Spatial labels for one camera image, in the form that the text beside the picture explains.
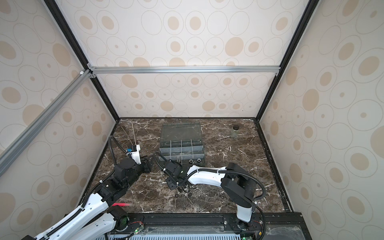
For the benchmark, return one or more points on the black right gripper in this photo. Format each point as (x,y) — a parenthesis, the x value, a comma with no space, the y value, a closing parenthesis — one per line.
(171,187)

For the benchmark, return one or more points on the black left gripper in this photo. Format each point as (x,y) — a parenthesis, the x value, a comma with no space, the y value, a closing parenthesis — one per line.
(146,164)

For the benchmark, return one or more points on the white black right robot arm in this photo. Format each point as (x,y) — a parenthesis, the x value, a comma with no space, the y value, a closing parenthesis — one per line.
(241,187)

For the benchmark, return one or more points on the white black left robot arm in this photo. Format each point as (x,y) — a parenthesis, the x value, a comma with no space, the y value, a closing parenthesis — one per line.
(105,194)

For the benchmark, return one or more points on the pile of nuts and screws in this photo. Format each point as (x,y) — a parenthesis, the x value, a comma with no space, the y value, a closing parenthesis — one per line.
(186,191)

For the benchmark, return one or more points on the clear plastic organizer box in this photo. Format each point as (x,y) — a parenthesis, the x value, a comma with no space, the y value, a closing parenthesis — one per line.
(183,143)

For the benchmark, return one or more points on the pink marker pen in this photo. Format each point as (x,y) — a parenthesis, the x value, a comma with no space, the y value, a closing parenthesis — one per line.
(122,204)

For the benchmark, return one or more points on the small glass jar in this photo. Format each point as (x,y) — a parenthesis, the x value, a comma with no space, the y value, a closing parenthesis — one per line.
(235,131)

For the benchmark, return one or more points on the black base frame rail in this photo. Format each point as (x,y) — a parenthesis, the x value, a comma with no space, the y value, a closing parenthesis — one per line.
(274,226)

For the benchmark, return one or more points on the diagonal aluminium rail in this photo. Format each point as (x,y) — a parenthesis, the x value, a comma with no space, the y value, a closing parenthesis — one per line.
(26,137)

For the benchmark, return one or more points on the horizontal aluminium rail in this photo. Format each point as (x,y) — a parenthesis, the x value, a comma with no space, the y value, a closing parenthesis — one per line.
(185,70)

